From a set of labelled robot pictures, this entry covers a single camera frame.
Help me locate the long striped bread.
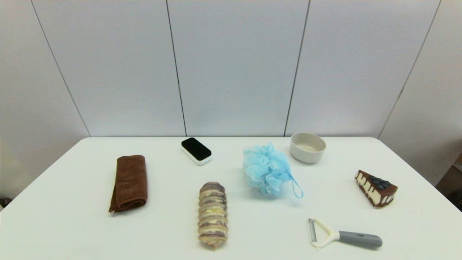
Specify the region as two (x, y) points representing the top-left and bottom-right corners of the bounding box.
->
(197, 182), (229, 250)

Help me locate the black and white eraser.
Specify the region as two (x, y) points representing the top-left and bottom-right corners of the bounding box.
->
(181, 137), (213, 166)

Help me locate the blue mesh bath loofah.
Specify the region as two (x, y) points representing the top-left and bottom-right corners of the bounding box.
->
(243, 142), (304, 199)

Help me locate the beige round bowl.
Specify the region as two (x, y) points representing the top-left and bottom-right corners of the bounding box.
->
(289, 132), (327, 164)

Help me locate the brown folded towel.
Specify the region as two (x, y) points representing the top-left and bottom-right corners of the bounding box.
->
(109, 155), (148, 213)

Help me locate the chocolate blueberry cake slice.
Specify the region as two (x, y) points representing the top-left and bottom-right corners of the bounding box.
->
(354, 170), (398, 208)

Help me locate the white peeler grey handle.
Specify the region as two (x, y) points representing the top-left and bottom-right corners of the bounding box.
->
(308, 217), (383, 251)

